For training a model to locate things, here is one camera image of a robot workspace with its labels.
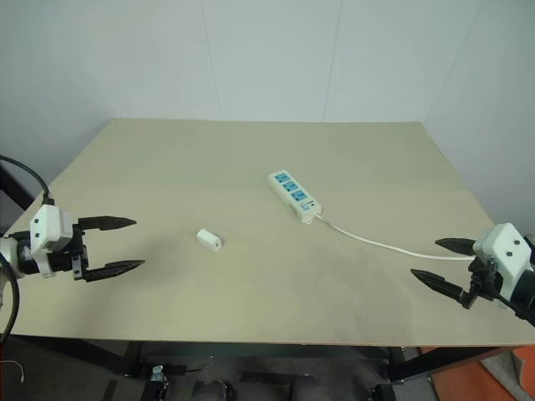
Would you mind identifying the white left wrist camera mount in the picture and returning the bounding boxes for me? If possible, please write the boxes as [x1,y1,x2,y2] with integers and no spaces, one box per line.
[28,203,79,279]

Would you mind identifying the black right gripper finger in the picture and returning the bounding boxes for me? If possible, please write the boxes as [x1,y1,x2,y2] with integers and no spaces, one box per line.
[410,268,466,303]
[434,236,478,257]

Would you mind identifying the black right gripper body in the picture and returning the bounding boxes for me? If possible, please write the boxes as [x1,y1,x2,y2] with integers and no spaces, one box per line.
[461,257,503,310]

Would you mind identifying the black metal table frame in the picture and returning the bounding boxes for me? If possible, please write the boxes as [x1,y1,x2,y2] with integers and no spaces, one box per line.
[0,332,522,401]

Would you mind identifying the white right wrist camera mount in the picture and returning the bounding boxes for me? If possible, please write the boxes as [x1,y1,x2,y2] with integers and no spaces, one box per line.
[473,222,533,302]

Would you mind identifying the white power strip blue sockets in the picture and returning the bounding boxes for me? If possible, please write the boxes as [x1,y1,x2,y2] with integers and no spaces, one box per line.
[267,168,324,226]

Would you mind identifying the dark metal frame bar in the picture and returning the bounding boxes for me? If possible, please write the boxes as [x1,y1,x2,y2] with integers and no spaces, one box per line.
[0,160,48,236]

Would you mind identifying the orange floor mat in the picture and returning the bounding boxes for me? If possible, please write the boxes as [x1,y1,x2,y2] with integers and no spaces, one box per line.
[429,345,535,401]

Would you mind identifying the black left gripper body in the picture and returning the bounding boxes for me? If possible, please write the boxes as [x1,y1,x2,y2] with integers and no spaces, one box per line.
[46,223,90,282]

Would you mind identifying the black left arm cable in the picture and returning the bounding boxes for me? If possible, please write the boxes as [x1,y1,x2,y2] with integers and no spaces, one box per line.
[0,155,56,335]

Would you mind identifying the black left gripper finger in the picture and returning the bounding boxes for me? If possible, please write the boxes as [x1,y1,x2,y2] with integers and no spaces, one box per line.
[79,215,139,233]
[84,259,146,284]

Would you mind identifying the thin white wire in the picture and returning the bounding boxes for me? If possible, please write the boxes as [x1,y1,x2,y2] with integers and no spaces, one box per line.
[0,360,24,383]

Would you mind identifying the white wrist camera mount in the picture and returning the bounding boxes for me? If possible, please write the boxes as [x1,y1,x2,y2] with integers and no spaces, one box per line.
[473,222,533,302]
[28,203,79,279]

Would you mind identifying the white plug adapter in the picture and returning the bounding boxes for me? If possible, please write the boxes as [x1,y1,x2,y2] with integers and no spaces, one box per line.
[195,227,224,254]

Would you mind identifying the white power strip cable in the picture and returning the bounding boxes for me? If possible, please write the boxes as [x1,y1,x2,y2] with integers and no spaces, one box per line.
[314,212,478,262]

